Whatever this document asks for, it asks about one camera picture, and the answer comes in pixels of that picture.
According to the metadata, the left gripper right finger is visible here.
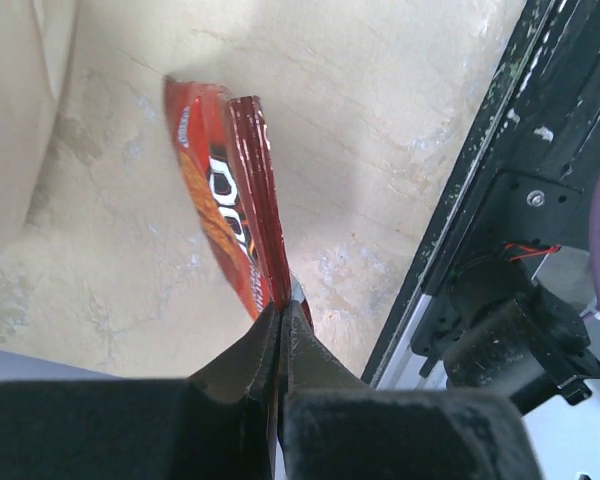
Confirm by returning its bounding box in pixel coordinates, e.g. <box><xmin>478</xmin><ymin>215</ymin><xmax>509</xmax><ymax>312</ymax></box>
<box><xmin>281</xmin><ymin>302</ymin><xmax>542</xmax><ymax>479</ymax></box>

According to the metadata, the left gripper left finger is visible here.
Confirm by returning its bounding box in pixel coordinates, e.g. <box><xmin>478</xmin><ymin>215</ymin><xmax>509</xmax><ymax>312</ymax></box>
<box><xmin>0</xmin><ymin>306</ymin><xmax>281</xmax><ymax>479</ymax></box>

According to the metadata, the red Doritos chip bag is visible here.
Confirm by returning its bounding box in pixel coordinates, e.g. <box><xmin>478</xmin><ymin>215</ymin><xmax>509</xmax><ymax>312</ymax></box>
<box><xmin>163</xmin><ymin>77</ymin><xmax>310</xmax><ymax>318</ymax></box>

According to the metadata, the white paper bag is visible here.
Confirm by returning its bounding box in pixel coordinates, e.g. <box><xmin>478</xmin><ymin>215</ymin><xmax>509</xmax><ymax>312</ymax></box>
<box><xmin>0</xmin><ymin>1</ymin><xmax>78</xmax><ymax>252</ymax></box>

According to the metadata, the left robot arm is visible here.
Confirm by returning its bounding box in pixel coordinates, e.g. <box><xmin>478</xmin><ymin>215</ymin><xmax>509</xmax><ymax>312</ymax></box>
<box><xmin>0</xmin><ymin>303</ymin><xmax>600</xmax><ymax>479</ymax></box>

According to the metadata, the black metal base frame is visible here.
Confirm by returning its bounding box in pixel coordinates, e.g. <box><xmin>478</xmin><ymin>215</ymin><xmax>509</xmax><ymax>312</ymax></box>
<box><xmin>362</xmin><ymin>1</ymin><xmax>600</xmax><ymax>389</ymax></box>

